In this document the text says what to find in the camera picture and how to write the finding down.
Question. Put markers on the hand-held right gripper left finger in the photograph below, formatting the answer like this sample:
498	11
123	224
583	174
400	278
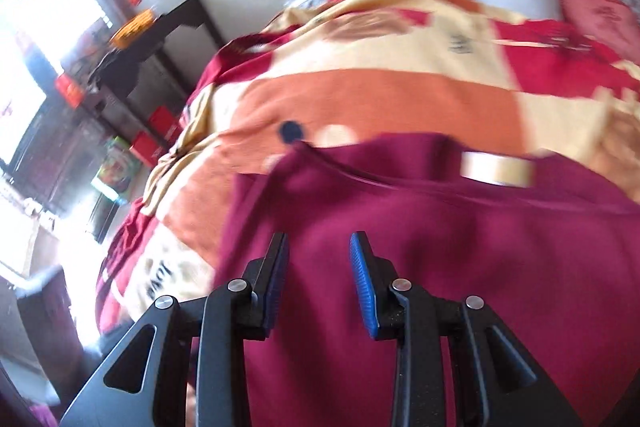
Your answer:
275	287

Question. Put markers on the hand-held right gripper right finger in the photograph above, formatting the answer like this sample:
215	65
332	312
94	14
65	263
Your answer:
362	287

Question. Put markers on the maroon garment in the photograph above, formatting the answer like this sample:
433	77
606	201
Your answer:
450	257

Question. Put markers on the red box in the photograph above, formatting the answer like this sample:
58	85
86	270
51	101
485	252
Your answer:
70	91
164	123
147	149

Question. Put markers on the printed fleece blanket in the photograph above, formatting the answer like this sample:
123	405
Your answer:
375	97

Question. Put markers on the colourful printed box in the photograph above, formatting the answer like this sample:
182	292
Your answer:
116	167

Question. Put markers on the dark wooden table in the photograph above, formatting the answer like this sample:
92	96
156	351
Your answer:
150	57

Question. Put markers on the orange round container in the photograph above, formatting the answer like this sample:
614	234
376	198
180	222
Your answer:
131	28

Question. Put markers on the window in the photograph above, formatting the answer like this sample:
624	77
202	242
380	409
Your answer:
45	7

